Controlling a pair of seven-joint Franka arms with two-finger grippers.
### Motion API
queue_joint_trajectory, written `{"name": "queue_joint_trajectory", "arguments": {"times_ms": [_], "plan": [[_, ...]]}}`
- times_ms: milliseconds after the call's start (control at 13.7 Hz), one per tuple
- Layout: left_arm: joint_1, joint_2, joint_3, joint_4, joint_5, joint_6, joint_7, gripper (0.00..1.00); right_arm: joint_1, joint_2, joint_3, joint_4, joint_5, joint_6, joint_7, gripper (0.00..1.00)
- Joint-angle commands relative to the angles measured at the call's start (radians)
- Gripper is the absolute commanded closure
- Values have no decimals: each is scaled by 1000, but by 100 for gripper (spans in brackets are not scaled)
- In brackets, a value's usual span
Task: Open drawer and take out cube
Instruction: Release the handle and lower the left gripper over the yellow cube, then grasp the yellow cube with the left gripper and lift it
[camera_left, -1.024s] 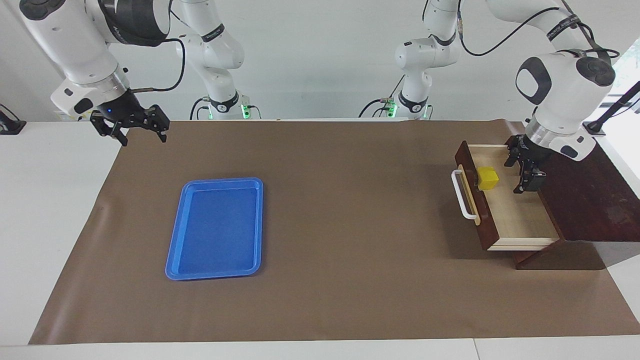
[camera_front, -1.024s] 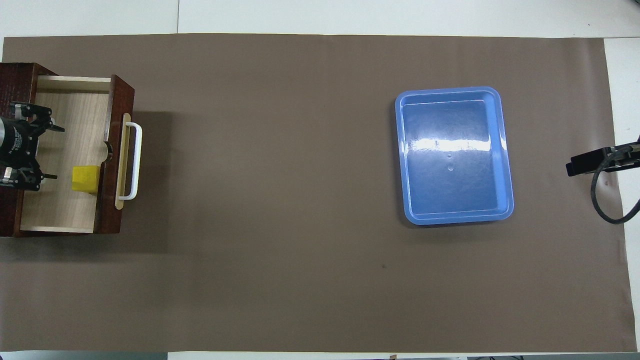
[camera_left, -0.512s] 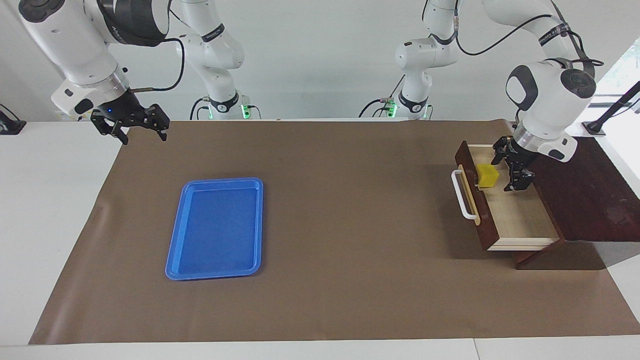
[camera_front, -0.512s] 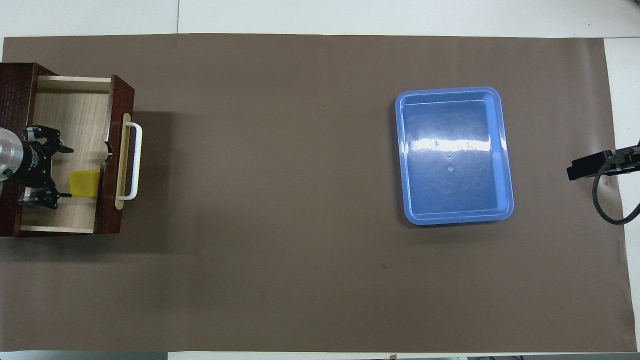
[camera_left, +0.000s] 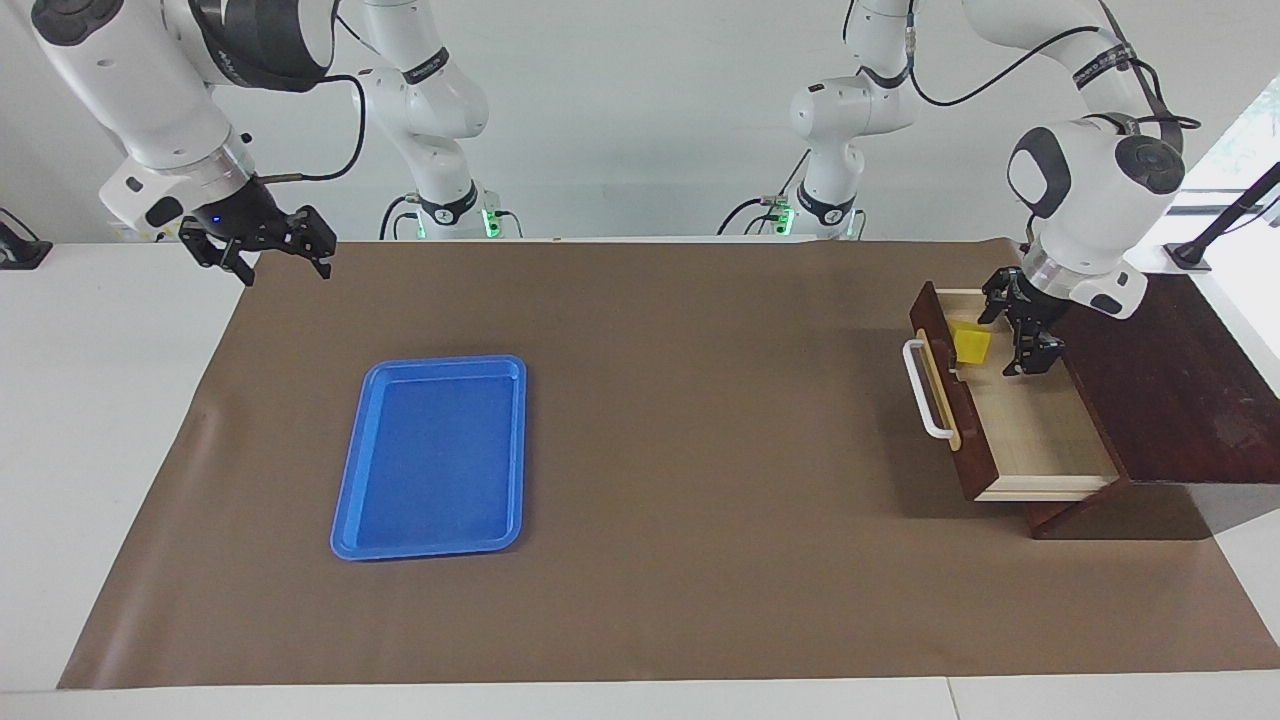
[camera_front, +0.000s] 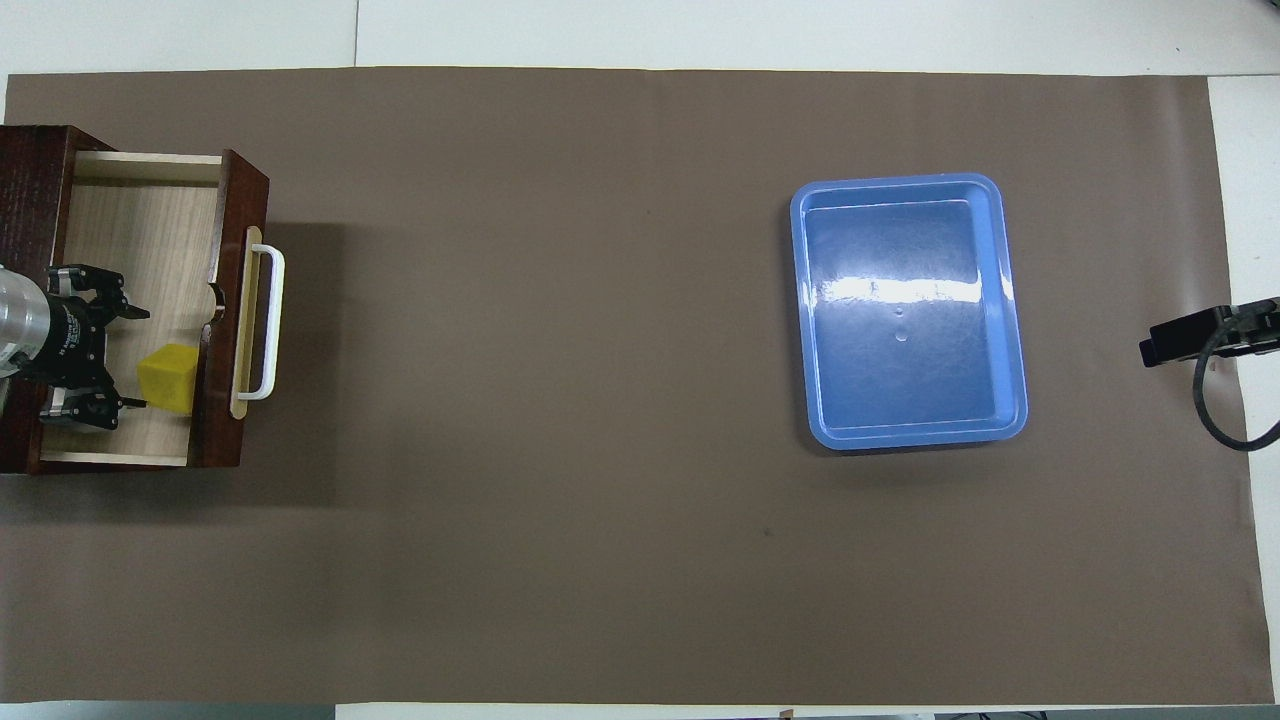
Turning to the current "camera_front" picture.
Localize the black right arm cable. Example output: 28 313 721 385
1193 318 1280 453

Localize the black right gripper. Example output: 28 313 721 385
1139 298 1280 369

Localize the brown paper table mat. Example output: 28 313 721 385
0 67 1276 706

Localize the blue plastic tray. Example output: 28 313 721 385
790 173 1029 452

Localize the wooden drawer with white handle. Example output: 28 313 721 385
38 149 287 470

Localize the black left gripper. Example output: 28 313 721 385
40 264 152 434

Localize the yellow cube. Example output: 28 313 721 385
137 343 198 416

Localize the dark wooden drawer cabinet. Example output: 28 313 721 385
0 125 86 476

